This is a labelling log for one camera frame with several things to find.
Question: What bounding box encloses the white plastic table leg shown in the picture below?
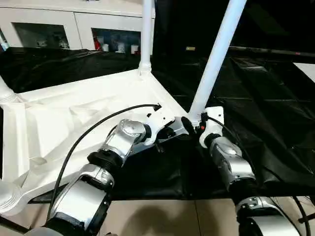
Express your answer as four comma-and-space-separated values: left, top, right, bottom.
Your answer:
0, 75, 18, 104
137, 0, 156, 75
0, 181, 21, 215
188, 0, 249, 124

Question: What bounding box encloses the white plastic table top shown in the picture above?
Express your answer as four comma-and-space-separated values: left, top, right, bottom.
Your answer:
0, 68, 198, 217

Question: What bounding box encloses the black mat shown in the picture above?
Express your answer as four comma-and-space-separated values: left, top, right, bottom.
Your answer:
0, 45, 315, 201

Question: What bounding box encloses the black pole with tan tip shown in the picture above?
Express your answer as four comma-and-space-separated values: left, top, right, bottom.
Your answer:
185, 45, 315, 57

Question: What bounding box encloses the white paper sheet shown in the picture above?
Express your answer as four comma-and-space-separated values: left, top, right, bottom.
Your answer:
293, 62, 315, 82

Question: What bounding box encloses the black backdrop cloth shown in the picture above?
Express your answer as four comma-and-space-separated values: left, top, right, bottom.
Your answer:
154, 0, 315, 56

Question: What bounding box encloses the white cabinet with glass doors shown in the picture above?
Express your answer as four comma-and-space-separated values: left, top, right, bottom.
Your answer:
0, 0, 156, 54

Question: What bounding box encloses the grey robot torso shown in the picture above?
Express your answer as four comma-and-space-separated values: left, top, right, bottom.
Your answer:
24, 227, 119, 236

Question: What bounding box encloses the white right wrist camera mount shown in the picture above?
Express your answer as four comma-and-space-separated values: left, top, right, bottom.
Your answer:
198, 106, 225, 148

